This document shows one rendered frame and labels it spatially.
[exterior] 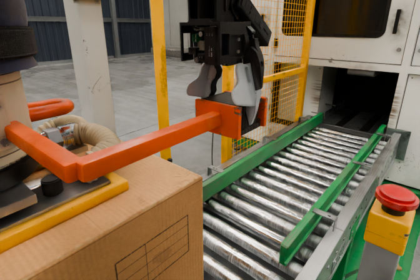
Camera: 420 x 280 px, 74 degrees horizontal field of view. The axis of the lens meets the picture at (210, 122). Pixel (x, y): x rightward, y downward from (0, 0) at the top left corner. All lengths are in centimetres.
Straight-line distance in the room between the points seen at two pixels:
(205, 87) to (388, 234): 44
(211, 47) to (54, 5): 1160
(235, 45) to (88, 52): 131
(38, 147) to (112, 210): 16
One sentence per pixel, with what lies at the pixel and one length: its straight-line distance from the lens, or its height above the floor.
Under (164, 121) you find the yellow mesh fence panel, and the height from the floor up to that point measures 93.
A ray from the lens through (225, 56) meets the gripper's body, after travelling 37.
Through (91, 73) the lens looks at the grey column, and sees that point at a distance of 165.
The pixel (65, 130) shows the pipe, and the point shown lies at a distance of 56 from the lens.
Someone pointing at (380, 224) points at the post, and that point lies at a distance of 64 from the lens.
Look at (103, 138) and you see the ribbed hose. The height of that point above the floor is 115.
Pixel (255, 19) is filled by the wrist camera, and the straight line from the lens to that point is 44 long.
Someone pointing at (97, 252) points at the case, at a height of 105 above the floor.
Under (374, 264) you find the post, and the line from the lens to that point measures 70.
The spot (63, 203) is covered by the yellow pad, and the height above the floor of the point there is 109.
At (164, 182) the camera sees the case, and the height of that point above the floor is 107.
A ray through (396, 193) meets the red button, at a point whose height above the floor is 104.
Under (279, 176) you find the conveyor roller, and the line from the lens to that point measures 162.
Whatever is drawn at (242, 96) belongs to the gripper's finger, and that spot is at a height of 124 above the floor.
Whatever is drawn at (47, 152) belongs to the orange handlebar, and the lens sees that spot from 33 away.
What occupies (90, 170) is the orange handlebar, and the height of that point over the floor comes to 120.
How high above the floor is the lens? 134
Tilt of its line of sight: 19 degrees down
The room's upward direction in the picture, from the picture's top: straight up
